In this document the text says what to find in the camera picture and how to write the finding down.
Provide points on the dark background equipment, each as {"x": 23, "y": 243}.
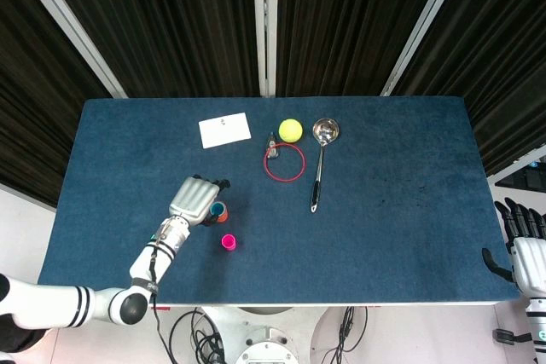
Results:
{"x": 533, "y": 178}

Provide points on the dark pleated curtain panel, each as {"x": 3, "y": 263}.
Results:
{"x": 170, "y": 23}
{"x": 503, "y": 61}
{"x": 350, "y": 23}
{"x": 30, "y": 104}

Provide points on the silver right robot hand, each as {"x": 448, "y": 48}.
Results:
{"x": 531, "y": 261}

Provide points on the white upright frame post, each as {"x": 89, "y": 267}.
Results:
{"x": 265, "y": 23}

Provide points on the small teardrop metal piece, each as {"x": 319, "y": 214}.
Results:
{"x": 272, "y": 142}

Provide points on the cyan plastic cup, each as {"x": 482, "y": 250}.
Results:
{"x": 218, "y": 208}

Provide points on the white table frame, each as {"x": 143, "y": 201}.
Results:
{"x": 384, "y": 306}

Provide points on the white paper card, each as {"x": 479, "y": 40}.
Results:
{"x": 225, "y": 130}

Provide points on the orange plastic cup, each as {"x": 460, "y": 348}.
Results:
{"x": 224, "y": 218}

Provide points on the white slanted frame post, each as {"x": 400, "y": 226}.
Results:
{"x": 422, "y": 23}
{"x": 68, "y": 23}

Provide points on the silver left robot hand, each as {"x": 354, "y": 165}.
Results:
{"x": 192, "y": 198}

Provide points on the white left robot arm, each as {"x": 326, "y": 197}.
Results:
{"x": 98, "y": 300}

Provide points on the stainless steel ladle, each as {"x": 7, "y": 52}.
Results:
{"x": 326, "y": 130}

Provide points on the yellow tennis ball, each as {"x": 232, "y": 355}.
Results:
{"x": 291, "y": 130}

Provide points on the blue velvet tablecloth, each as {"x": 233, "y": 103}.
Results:
{"x": 341, "y": 244}

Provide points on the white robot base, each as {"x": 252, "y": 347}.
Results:
{"x": 264, "y": 338}

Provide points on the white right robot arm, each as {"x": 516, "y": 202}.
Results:
{"x": 536, "y": 325}

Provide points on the pink plastic cup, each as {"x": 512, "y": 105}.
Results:
{"x": 228, "y": 242}

